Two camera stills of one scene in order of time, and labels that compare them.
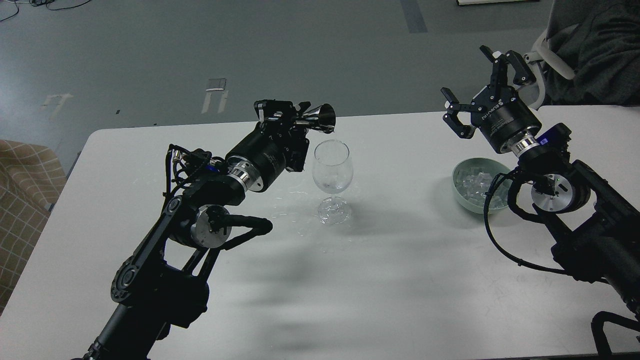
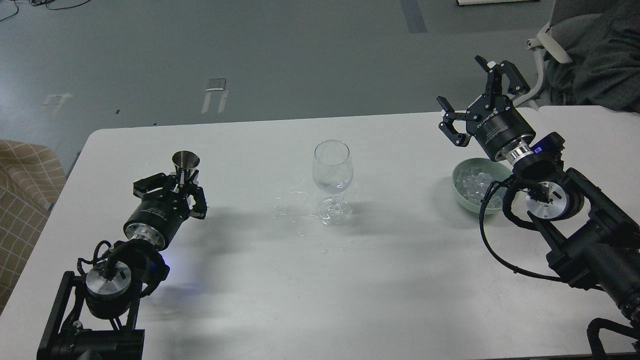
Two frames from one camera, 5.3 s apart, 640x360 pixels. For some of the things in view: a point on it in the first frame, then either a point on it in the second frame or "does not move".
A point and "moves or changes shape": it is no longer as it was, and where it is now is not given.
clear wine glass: [332, 172] does not move
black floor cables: [39, 3] does not move
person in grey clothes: [600, 40] does not move
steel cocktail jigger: [323, 118] moves or changes shape
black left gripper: [260, 159] → [159, 214]
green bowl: [472, 179] does not move
